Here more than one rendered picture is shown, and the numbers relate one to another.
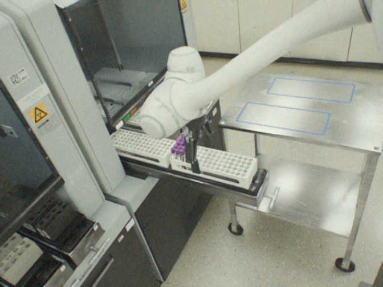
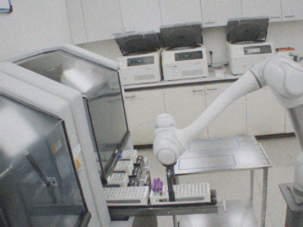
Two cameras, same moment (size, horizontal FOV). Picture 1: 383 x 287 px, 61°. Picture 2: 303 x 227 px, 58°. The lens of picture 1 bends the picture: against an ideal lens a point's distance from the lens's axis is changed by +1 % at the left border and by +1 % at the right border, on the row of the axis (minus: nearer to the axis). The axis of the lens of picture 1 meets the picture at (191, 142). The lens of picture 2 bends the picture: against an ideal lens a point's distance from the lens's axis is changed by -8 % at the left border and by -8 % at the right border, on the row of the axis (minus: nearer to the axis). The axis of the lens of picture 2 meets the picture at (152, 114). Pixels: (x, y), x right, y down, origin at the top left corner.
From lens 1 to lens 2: 62 cm
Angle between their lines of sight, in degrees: 30
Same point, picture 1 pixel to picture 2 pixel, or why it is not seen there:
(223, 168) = (191, 193)
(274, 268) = not seen: outside the picture
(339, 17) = (249, 87)
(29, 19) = (74, 103)
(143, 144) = (123, 193)
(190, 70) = (171, 125)
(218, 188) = (190, 207)
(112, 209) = not seen: outside the picture
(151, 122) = (168, 151)
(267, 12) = (148, 113)
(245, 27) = (132, 125)
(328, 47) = not seen: hidden behind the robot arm
